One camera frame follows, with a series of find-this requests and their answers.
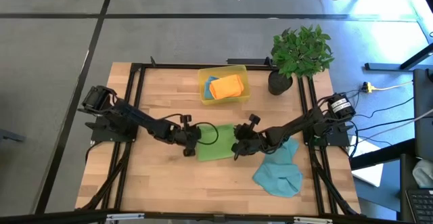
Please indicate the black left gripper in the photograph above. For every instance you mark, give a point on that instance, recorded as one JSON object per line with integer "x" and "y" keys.
{"x": 187, "y": 134}

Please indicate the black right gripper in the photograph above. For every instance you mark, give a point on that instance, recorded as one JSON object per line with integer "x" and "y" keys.
{"x": 255, "y": 137}

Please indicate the green microfiber towel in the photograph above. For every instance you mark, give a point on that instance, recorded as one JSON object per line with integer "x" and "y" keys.
{"x": 216, "y": 149}

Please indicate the yellow translucent plastic bin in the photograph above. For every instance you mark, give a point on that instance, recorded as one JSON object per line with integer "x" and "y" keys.
{"x": 245, "y": 97}

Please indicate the orange microfiber towel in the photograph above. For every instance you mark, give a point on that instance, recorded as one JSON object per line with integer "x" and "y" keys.
{"x": 226, "y": 87}

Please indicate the large teal microfiber towel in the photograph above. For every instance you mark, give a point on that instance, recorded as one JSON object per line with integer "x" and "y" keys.
{"x": 208, "y": 88}

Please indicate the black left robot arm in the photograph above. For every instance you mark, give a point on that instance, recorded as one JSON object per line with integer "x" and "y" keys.
{"x": 135, "y": 119}

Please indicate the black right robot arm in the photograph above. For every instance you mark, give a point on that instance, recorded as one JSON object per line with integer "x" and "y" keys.
{"x": 304, "y": 122}

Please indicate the green plant in black pot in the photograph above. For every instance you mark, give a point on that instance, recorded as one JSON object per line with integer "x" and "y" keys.
{"x": 301, "y": 55}

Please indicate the white box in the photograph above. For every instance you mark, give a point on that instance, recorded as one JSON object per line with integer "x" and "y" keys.
{"x": 368, "y": 173}

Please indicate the black desk leg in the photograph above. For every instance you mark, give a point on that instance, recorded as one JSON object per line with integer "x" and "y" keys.
{"x": 382, "y": 66}

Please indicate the black side desk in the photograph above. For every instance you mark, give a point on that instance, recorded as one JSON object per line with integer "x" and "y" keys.
{"x": 404, "y": 183}

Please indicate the dark grey floor object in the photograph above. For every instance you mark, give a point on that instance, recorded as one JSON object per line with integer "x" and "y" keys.
{"x": 10, "y": 136}

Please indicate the dark grey monitor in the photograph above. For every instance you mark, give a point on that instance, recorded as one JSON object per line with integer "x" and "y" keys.
{"x": 423, "y": 115}

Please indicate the pale grey cloth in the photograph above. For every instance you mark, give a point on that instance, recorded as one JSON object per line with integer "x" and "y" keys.
{"x": 424, "y": 173}

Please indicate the black keyboard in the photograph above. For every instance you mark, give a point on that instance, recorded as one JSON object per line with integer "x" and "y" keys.
{"x": 421, "y": 203}

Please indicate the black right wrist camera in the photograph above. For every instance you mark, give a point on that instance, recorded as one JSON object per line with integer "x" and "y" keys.
{"x": 238, "y": 148}

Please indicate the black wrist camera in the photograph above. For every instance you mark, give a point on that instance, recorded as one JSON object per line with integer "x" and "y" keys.
{"x": 238, "y": 148}
{"x": 189, "y": 152}

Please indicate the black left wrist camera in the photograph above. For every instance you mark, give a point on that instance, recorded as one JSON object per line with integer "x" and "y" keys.
{"x": 189, "y": 152}

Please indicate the black aluminium table frame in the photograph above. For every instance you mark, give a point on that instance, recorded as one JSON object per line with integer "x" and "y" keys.
{"x": 169, "y": 65}

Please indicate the black rail with silver brackets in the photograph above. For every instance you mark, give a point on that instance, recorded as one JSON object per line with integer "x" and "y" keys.
{"x": 216, "y": 218}

